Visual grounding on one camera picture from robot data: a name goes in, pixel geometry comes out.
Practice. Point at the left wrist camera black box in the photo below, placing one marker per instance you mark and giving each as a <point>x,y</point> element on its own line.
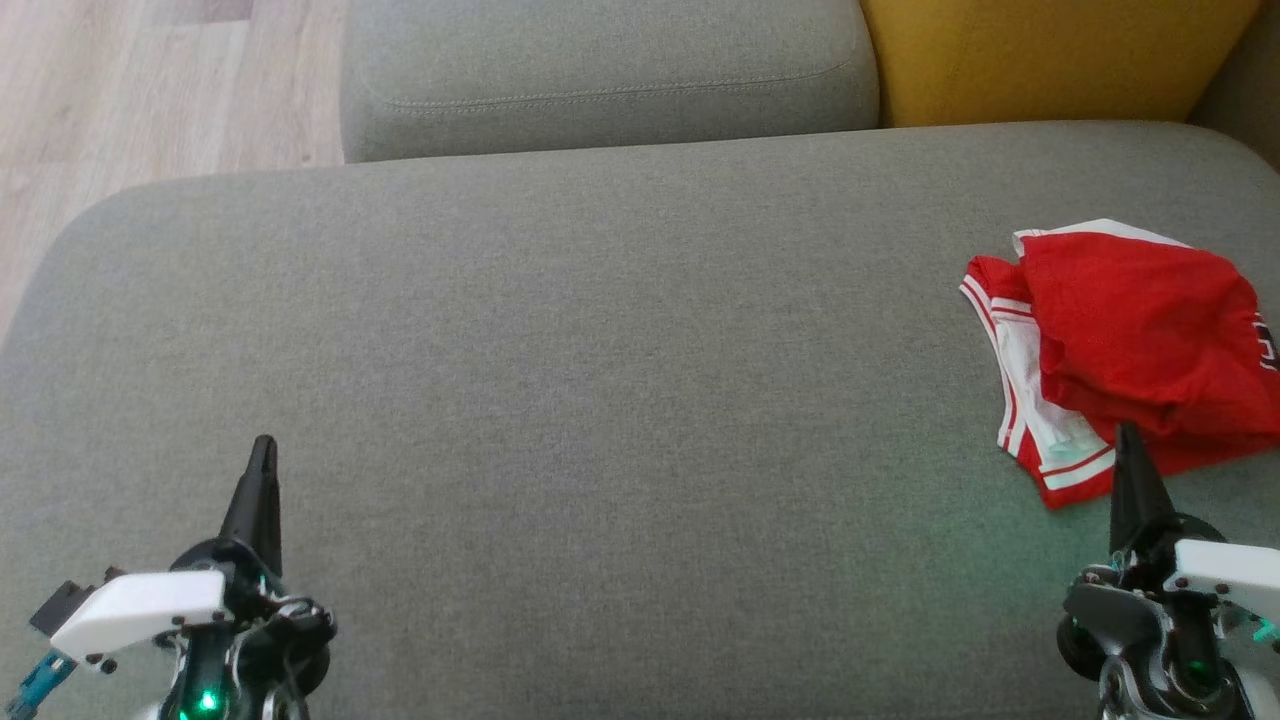
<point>55,607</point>

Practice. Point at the grey sofa seat cushion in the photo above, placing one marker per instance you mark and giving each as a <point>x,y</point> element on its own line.
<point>600,70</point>

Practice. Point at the red jersey white striped trim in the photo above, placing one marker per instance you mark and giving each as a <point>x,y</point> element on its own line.
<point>1020,400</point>

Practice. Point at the yellow sofa back cushion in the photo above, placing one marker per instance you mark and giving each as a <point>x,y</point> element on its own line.
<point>1050,55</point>

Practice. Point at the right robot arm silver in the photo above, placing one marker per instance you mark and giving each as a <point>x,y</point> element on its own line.
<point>1190,695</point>

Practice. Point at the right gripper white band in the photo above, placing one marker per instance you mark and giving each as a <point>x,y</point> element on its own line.
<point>1160,610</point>

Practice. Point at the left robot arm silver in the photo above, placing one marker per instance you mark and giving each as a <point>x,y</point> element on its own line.
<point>205,700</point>

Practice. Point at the grey sofa chaise cushion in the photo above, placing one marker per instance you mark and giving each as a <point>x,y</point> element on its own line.
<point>620,400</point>

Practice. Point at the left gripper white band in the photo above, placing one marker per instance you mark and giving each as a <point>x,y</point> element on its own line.
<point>140,605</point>

